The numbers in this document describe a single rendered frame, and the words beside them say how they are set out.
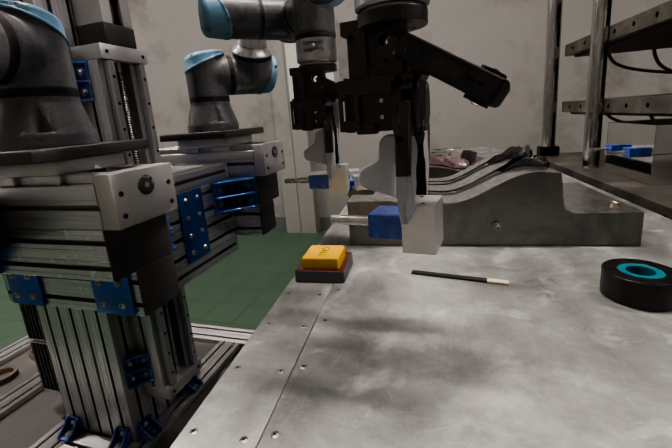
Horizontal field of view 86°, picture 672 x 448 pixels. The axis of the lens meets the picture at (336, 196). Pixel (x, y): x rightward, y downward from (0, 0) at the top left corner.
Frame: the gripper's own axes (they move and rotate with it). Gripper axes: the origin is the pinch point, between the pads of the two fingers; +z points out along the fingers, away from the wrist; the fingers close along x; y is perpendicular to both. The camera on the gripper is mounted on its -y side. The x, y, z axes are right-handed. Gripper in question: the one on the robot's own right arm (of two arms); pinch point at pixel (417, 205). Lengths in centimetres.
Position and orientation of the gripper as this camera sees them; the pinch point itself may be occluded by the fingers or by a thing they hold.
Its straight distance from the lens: 41.2
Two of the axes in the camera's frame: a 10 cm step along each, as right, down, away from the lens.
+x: -4.2, 2.3, -8.8
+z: 0.7, 9.7, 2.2
